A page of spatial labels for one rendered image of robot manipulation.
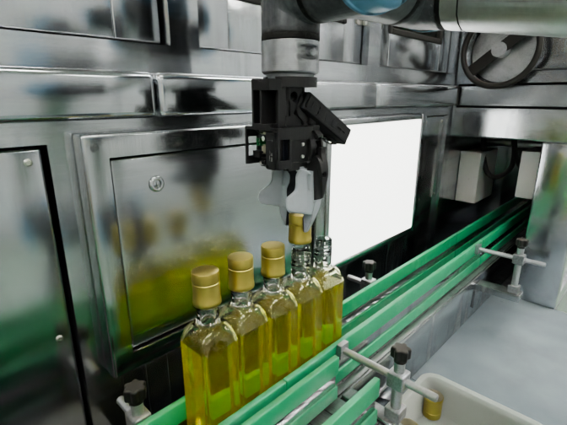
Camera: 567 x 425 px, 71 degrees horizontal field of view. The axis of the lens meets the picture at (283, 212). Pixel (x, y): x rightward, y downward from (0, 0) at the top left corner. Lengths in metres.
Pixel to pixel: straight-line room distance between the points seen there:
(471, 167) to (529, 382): 0.74
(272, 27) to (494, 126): 0.97
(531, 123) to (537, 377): 0.68
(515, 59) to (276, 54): 0.95
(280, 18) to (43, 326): 0.49
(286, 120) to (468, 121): 0.95
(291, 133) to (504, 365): 0.82
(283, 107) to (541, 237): 1.03
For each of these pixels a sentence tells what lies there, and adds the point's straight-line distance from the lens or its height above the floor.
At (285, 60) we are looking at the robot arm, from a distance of 0.52.
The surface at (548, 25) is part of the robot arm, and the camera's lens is 0.50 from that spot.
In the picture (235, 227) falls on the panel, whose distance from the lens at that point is 0.68.
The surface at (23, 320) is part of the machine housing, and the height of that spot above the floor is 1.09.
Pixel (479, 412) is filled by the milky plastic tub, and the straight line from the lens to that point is 0.88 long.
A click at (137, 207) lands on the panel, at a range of 0.57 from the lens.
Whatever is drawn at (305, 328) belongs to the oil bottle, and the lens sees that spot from 0.64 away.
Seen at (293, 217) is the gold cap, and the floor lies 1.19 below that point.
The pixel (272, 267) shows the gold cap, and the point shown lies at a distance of 0.56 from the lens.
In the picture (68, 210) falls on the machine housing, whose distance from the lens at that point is 0.57.
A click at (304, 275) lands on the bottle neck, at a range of 0.61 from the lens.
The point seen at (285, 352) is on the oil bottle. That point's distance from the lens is 0.62.
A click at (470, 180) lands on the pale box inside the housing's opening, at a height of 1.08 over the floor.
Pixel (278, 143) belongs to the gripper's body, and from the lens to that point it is 0.50.
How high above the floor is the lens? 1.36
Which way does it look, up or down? 16 degrees down
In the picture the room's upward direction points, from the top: straight up
